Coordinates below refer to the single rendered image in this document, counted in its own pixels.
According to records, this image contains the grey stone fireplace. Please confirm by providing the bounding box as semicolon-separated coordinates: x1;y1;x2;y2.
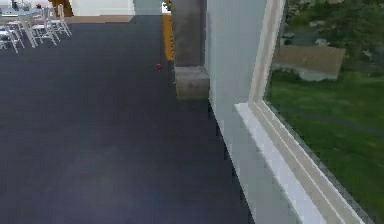
171;0;211;101

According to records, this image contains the yellow wooden shelf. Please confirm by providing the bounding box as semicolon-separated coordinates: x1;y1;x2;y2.
162;13;175;62

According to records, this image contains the white framed window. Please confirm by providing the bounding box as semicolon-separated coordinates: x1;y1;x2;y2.
234;0;384;224

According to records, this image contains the white dining chair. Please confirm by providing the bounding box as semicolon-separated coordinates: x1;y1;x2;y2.
0;20;26;54
49;3;73;38
31;6;58;47

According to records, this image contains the white dining table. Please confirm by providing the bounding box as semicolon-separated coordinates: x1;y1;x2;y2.
0;7;44;49

